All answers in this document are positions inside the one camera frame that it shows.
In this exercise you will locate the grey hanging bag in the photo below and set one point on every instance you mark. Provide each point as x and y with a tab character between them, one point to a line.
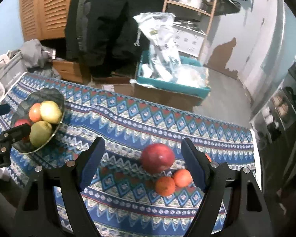
227	7

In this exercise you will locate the large cardboard box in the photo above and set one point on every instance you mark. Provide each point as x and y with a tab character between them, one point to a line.
162	98

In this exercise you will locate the grey jacket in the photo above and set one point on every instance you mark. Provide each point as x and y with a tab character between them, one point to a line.
85	24

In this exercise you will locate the group of shoes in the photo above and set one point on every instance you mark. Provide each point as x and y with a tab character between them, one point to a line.
278	106

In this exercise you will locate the clear plastic bag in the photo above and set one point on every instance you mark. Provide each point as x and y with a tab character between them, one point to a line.
190	75

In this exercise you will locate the white patterned box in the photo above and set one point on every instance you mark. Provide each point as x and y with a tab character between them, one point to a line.
190	42

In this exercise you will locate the yellow apple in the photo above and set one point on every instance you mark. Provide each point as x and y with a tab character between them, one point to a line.
51	112

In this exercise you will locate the wooden louvered wardrobe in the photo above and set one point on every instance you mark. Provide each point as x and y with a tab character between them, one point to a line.
49	9

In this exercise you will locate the dark coat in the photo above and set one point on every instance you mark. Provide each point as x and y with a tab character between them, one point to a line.
71	29

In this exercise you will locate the grey clothing pile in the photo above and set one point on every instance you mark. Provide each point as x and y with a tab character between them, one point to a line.
34	51

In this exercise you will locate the orange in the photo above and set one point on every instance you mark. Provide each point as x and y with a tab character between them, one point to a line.
182	177
34	113
207	157
165	186

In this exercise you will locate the light wooden drawer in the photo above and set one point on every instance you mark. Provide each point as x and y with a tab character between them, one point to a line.
69	70

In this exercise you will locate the steel pot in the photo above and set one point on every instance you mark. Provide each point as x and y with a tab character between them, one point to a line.
187	22

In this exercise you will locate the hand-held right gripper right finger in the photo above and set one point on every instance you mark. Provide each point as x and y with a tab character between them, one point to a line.
193	165

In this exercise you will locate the white cooking pot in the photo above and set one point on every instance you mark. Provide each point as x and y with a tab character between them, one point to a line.
191	0

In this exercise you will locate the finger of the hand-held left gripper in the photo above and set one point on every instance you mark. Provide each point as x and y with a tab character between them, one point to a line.
17	130
0	110

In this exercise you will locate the large red apple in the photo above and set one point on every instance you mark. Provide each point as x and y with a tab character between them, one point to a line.
157	158

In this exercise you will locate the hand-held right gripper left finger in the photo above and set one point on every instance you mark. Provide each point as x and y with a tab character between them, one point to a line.
92	167

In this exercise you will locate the white door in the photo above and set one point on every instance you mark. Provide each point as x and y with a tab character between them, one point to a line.
264	54

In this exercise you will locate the dark glass bowl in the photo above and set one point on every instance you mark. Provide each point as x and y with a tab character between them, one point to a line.
45	93

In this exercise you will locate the black hooded coat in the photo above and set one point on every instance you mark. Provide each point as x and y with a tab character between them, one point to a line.
113	29

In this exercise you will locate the teal plastic crate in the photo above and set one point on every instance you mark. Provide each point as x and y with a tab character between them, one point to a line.
167	86

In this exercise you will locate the white shoe rack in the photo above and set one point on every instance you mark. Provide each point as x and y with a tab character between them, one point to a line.
261	113

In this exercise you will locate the grey fabric storage bag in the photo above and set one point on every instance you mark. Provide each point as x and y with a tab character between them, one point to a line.
12	71

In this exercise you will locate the printed white sack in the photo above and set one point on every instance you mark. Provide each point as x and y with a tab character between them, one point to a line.
160	42

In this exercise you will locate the small red apple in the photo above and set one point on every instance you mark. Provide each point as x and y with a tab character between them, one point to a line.
22	122

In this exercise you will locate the blue patterned tablecloth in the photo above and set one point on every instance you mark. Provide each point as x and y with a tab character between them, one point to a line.
138	118

